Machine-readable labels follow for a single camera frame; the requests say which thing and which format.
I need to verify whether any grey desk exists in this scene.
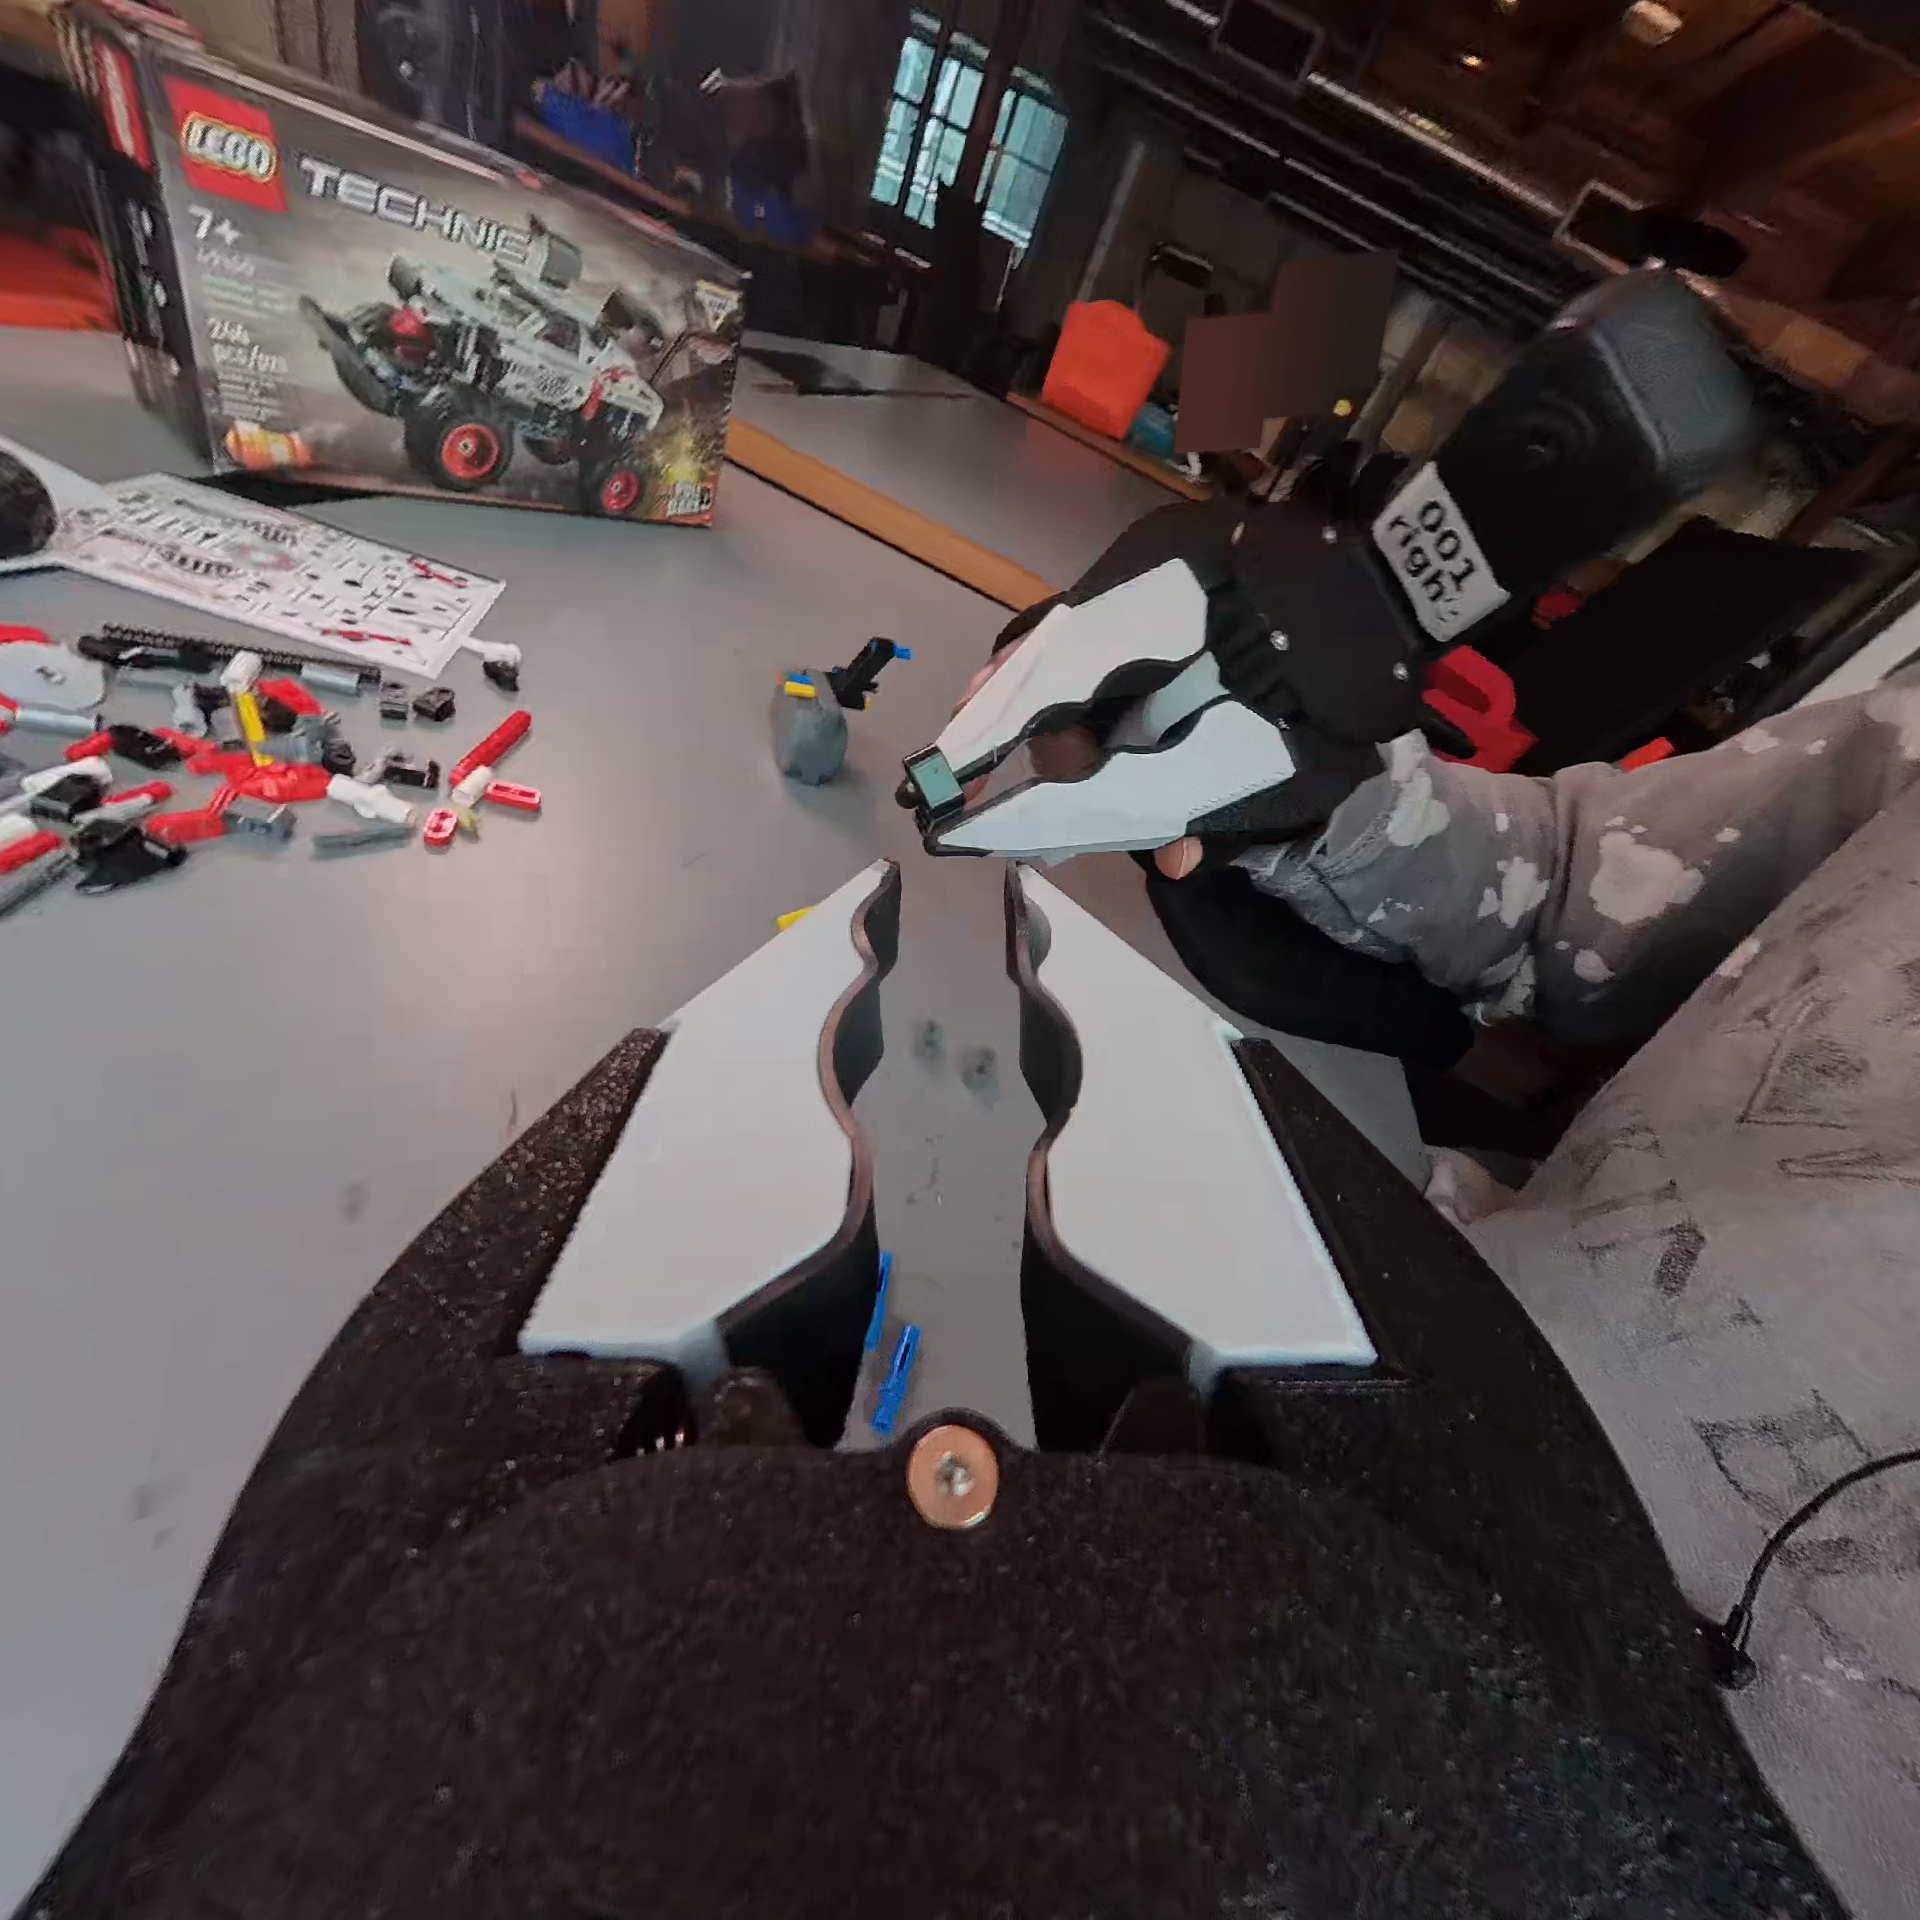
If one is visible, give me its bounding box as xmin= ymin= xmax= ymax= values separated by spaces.
xmin=0 ymin=322 xmax=1442 ymax=1517

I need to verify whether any toy truck set box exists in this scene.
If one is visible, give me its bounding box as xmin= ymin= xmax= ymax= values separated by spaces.
xmin=58 ymin=0 xmax=749 ymax=528

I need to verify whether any orange bag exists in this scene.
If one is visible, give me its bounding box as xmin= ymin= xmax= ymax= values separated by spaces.
xmin=1039 ymin=297 xmax=1172 ymax=444

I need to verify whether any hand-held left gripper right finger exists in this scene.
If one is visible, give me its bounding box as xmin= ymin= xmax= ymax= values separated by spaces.
xmin=1003 ymin=861 xmax=1381 ymax=1452

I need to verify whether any black cord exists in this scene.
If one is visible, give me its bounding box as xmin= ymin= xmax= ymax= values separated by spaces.
xmin=1716 ymin=1447 xmax=1920 ymax=1691

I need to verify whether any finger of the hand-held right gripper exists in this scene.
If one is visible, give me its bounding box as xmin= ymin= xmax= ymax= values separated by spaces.
xmin=921 ymin=700 xmax=1302 ymax=867
xmin=934 ymin=559 xmax=1214 ymax=778

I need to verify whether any window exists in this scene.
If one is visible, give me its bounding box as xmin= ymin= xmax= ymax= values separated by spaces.
xmin=868 ymin=31 xmax=1071 ymax=272

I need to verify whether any red plastic object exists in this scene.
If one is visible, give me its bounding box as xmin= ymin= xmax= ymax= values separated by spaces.
xmin=1414 ymin=644 xmax=1541 ymax=778

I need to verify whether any grey building block assembly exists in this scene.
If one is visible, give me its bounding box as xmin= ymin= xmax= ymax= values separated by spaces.
xmin=767 ymin=672 xmax=853 ymax=787

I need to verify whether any printed sticker sheet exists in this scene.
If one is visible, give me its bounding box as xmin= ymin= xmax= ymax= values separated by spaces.
xmin=51 ymin=471 xmax=509 ymax=682

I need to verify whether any person's grey printed sweatshirt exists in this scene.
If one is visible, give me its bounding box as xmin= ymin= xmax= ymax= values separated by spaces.
xmin=1421 ymin=780 xmax=1920 ymax=1920

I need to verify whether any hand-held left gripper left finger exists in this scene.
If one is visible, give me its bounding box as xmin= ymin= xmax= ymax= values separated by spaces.
xmin=516 ymin=859 xmax=903 ymax=1445

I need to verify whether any pile of mixed building pieces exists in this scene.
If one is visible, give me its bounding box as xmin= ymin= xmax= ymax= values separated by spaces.
xmin=0 ymin=616 xmax=543 ymax=922

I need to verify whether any person's right forearm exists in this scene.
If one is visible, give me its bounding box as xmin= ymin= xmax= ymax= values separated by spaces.
xmin=1217 ymin=697 xmax=1920 ymax=1056

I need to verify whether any person's right hand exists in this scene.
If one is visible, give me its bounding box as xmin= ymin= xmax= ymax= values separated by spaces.
xmin=1148 ymin=727 xmax=1389 ymax=887

